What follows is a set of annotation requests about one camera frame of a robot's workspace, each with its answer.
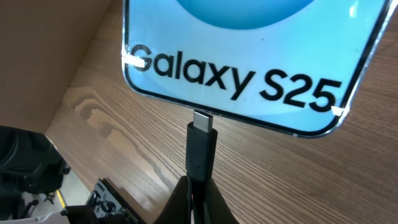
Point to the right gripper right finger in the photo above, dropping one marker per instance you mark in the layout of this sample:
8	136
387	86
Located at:
216	210

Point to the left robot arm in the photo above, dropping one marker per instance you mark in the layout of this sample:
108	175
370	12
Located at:
29	163

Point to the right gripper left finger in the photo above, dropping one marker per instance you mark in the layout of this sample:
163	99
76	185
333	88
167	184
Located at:
178	208

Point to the blue screen Galaxy smartphone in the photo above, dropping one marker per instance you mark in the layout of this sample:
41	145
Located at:
290	66

